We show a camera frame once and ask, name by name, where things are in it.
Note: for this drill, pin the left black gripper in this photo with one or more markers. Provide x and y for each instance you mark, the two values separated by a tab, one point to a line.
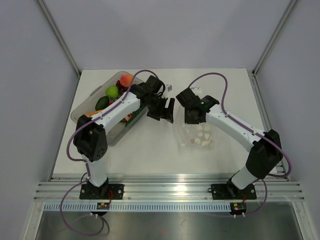
163	112

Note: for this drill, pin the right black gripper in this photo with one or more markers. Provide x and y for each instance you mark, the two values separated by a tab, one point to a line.
188	120

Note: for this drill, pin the clear zip top bag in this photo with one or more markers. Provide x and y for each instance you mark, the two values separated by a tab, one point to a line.
193	136

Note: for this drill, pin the red orange meat slab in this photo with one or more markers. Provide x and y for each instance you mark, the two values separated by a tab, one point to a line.
93	113

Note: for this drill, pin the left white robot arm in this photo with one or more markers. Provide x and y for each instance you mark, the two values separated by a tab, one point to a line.
90	136

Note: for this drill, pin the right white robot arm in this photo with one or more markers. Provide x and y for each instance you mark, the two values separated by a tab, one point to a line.
263	147

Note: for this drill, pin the clear plastic food bin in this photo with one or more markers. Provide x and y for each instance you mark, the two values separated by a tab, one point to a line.
113	117

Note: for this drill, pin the green cucumber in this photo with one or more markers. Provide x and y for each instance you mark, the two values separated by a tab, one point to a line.
135	116

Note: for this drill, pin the dark red grape bunch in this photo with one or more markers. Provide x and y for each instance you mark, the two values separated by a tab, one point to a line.
121	89

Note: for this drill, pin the orange peach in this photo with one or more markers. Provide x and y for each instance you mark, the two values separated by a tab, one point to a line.
125	80

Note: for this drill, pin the green lime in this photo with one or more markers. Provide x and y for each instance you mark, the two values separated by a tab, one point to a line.
112	92

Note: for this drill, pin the green avocado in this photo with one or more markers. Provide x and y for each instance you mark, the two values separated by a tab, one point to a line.
102	103

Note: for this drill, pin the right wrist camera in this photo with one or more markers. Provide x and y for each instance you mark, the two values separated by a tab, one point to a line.
196	90

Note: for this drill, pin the right aluminium frame post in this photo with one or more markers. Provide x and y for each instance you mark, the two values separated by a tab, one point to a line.
275	35

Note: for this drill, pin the aluminium frame post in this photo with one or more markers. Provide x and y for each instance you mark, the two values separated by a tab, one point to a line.
58	36
275	35

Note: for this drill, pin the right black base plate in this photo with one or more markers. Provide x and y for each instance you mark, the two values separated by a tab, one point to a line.
222	191

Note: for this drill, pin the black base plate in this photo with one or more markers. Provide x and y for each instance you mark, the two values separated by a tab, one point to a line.
110	192
222	191

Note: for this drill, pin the white slotted cable duct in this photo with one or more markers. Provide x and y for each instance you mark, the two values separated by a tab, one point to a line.
139	207

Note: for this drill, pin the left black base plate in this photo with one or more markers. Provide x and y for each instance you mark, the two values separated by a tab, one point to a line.
110	192

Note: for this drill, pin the left aluminium frame post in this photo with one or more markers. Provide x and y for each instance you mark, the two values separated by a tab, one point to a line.
58	36

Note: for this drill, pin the aluminium mounting rail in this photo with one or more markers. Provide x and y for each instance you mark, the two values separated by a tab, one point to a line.
170	188

